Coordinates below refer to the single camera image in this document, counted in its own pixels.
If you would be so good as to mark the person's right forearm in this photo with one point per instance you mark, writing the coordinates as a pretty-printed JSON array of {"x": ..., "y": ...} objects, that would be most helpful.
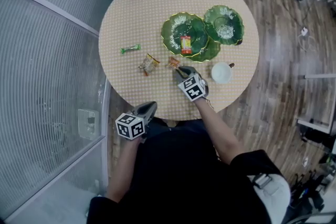
[{"x": 218, "y": 131}]

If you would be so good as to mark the orange snack packet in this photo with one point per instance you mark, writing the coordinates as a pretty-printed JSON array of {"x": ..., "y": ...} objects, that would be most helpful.
[{"x": 173, "y": 63}]

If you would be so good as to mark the person's left forearm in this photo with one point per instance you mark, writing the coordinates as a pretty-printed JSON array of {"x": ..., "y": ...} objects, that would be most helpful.
[{"x": 123, "y": 165}]

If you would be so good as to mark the red snack packet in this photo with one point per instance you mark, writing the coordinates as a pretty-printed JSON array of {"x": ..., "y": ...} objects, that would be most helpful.
[{"x": 186, "y": 44}]

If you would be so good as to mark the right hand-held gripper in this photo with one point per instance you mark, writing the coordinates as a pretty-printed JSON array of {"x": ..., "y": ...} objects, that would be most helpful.
[{"x": 191, "y": 87}]

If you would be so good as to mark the white cup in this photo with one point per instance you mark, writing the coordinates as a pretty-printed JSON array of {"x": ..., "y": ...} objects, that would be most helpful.
[{"x": 221, "y": 73}]

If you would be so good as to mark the green candy wrapper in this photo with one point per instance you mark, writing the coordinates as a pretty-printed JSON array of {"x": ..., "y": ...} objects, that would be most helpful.
[{"x": 130, "y": 48}]

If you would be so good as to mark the person's black shirt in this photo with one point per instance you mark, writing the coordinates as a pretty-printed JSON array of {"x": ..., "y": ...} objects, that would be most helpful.
[{"x": 183, "y": 178}]

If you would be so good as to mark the white frame desk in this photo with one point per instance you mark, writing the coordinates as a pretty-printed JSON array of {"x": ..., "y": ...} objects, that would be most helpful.
[{"x": 320, "y": 76}]

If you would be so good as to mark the person's dark trousers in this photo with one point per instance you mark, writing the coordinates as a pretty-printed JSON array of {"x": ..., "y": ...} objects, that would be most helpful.
[{"x": 157, "y": 126}]

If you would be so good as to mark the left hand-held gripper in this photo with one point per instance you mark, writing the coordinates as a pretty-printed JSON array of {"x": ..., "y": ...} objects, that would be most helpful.
[{"x": 130, "y": 126}]

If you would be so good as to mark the white plug adapter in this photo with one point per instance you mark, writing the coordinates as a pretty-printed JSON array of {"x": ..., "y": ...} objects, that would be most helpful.
[{"x": 305, "y": 161}]

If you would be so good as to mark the green leaf-shaped tiered tray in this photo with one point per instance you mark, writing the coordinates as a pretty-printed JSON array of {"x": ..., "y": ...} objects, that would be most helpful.
[{"x": 223, "y": 23}]

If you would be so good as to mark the beige snack packet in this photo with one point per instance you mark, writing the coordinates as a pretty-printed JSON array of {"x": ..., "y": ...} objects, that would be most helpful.
[{"x": 149, "y": 64}]

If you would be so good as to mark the round table with checkered cloth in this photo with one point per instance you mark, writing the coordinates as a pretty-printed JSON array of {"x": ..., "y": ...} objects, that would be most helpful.
[{"x": 157, "y": 2}]

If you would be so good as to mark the black computer mouse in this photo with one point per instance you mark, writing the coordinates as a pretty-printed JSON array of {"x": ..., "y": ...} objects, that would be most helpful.
[{"x": 238, "y": 43}]

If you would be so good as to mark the grey bag with buckle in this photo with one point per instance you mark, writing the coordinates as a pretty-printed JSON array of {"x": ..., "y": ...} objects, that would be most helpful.
[{"x": 278, "y": 196}]

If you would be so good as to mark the white floor appliance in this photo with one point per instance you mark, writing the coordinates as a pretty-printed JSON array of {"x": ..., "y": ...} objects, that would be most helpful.
[{"x": 84, "y": 128}]

